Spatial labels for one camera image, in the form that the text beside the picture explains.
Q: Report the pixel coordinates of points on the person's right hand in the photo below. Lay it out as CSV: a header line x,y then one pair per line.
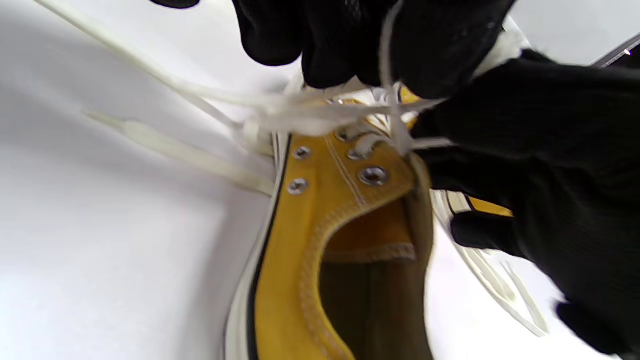
x,y
575,175

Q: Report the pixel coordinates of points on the person's left hand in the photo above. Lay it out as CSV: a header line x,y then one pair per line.
x,y
435,45

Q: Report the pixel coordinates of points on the yellow canvas shoe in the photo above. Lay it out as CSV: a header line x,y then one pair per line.
x,y
290,300
492,206

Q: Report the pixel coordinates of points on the white shoe lace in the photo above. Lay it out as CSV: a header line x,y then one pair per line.
x,y
520,300
300,117

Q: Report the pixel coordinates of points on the dark window frame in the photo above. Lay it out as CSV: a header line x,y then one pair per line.
x,y
625,56

